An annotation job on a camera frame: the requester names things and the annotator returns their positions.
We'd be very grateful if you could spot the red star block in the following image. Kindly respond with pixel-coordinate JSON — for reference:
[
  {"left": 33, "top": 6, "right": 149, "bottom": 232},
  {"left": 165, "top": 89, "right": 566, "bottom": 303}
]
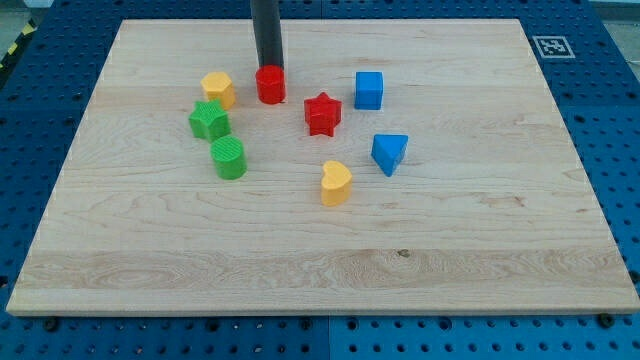
[{"left": 304, "top": 92, "right": 342, "bottom": 137}]

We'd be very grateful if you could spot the green star block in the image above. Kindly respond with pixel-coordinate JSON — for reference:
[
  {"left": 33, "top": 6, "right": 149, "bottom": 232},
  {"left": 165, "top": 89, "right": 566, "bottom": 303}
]
[{"left": 189, "top": 99, "right": 231, "bottom": 143}]

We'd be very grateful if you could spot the yellow heart block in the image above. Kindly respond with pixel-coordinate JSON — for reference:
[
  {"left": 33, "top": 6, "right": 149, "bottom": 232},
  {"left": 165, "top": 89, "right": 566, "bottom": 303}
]
[{"left": 321, "top": 160, "right": 353, "bottom": 206}]

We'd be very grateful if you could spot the blue triangle block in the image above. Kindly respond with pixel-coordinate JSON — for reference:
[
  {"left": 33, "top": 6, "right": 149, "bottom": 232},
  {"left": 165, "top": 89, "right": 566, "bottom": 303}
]
[{"left": 371, "top": 134, "right": 409, "bottom": 177}]

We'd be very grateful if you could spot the green cylinder block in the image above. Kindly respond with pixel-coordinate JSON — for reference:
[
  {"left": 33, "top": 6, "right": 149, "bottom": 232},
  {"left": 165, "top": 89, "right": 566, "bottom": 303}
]
[{"left": 210, "top": 135, "right": 247, "bottom": 180}]

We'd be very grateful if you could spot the blue cube block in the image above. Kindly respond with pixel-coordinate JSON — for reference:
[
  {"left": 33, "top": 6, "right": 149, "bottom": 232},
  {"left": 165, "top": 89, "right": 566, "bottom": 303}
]
[{"left": 354, "top": 71, "right": 384, "bottom": 110}]

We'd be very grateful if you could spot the light wooden board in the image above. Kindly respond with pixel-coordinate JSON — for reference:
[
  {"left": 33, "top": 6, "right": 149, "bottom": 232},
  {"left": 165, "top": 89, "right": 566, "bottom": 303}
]
[{"left": 7, "top": 19, "right": 639, "bottom": 317}]

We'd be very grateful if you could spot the red cylinder block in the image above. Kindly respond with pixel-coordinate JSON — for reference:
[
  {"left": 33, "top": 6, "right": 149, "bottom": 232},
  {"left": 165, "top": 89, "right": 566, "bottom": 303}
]
[{"left": 255, "top": 65, "right": 286, "bottom": 105}]

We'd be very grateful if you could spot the yellow hexagon block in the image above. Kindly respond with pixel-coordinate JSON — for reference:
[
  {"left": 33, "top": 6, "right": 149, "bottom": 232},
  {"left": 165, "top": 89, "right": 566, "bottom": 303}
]
[{"left": 200, "top": 72, "right": 236, "bottom": 110}]

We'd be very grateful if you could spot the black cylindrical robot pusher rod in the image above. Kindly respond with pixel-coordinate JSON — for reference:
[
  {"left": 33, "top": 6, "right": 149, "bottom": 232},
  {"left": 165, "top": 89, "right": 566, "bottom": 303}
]
[{"left": 250, "top": 0, "right": 284, "bottom": 68}]

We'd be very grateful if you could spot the white fiducial marker tag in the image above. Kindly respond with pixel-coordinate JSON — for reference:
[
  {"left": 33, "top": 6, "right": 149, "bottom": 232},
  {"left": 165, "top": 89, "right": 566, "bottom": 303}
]
[{"left": 532, "top": 35, "right": 575, "bottom": 59}]

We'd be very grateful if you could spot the black bolt left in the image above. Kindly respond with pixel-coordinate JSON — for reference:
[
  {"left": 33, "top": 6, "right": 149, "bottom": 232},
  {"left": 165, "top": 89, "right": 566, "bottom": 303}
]
[{"left": 42, "top": 317, "right": 59, "bottom": 332}]

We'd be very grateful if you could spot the black bolt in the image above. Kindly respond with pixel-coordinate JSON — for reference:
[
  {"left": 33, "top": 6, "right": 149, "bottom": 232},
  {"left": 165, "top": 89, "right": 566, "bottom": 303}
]
[
  {"left": 597, "top": 313, "right": 615, "bottom": 329},
  {"left": 42, "top": 317, "right": 59, "bottom": 332}
]

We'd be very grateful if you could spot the black bolt right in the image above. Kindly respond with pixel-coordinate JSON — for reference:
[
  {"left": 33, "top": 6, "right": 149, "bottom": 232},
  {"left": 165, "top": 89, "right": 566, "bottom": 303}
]
[{"left": 597, "top": 313, "right": 615, "bottom": 329}]

